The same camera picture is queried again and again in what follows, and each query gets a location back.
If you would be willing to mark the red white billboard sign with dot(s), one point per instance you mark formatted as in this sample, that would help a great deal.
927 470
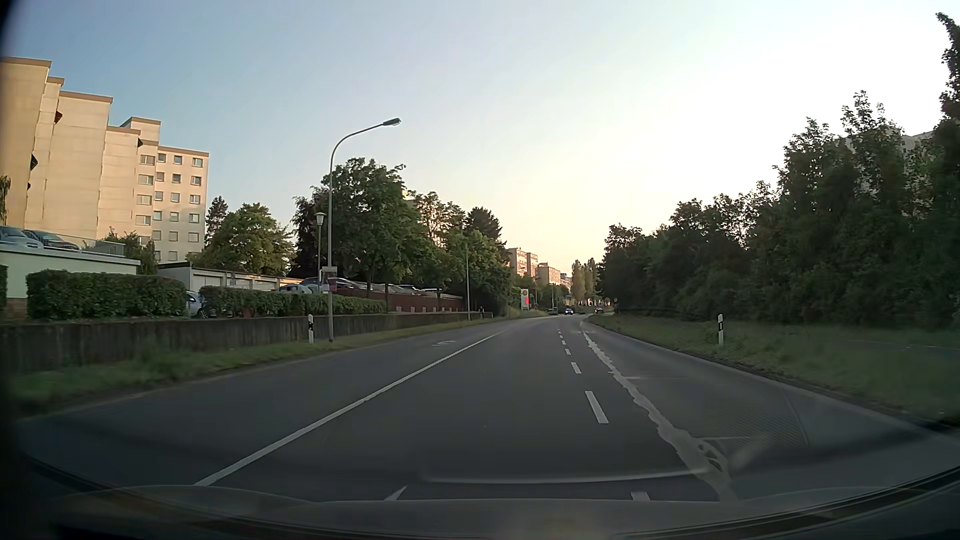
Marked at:
524 299

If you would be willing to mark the distant apartment buildings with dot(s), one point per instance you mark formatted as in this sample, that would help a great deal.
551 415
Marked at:
534 266

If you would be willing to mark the group of large trees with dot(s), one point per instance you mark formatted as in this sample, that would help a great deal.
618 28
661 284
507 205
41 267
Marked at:
375 225

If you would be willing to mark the row of parked cars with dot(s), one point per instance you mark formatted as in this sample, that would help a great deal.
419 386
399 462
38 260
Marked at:
360 286

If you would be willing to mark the grey asphalt road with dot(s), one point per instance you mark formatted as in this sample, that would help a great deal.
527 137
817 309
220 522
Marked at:
487 405

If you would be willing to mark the trimmed green hedge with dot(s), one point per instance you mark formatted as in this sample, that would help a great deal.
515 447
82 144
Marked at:
292 303
105 294

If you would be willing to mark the car's own bonnet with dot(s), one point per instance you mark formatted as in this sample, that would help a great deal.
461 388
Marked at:
480 517

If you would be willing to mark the row of grey garages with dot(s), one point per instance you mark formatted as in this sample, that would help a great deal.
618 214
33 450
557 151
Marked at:
225 278

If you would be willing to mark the parked car behind hedge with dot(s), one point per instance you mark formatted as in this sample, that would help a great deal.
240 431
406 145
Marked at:
193 304

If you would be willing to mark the row of trees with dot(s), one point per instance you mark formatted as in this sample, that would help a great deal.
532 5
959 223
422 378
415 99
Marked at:
810 240

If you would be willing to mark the tall beige apartment building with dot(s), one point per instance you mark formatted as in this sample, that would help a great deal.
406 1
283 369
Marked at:
82 172

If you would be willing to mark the white low garage building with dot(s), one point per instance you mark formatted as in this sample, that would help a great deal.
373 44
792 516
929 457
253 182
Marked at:
60 266

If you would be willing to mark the parked cars on raised deck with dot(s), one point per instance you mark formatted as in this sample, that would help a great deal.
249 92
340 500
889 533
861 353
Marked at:
34 238

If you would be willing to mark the tall curved lamp post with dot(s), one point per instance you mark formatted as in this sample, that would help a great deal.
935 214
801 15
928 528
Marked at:
330 225

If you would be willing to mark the short lantern lamp post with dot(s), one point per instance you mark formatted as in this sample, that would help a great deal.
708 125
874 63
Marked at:
320 247

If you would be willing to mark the white black marker post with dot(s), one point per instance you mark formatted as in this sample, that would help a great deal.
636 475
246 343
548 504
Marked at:
310 328
720 328

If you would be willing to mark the long concrete wall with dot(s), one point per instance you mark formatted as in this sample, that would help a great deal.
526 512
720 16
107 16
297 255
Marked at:
187 334

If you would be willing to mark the grass verge with low wall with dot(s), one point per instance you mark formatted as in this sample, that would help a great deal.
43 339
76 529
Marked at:
172 365

